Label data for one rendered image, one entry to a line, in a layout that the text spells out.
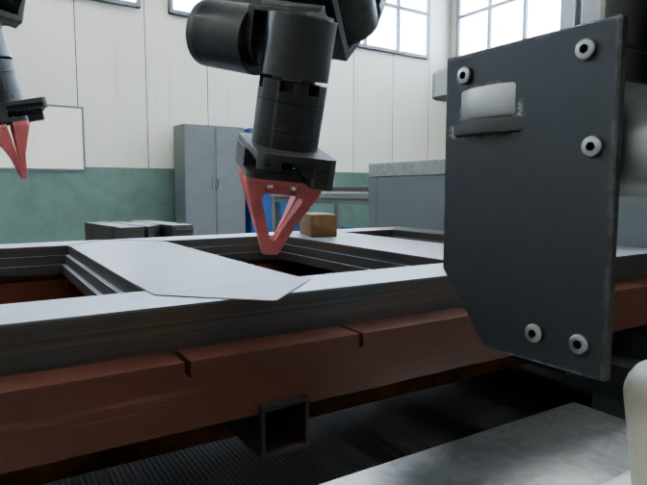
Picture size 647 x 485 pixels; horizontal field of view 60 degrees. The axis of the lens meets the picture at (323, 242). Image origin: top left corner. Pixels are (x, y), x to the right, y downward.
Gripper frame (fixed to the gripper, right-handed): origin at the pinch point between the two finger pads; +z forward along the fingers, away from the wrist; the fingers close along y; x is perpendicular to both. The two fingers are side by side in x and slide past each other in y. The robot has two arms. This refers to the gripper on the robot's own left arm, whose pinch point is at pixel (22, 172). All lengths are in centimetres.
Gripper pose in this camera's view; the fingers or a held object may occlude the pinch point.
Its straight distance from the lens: 87.1
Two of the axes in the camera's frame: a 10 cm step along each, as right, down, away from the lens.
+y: -8.4, 2.7, -4.8
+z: 1.8, 9.6, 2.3
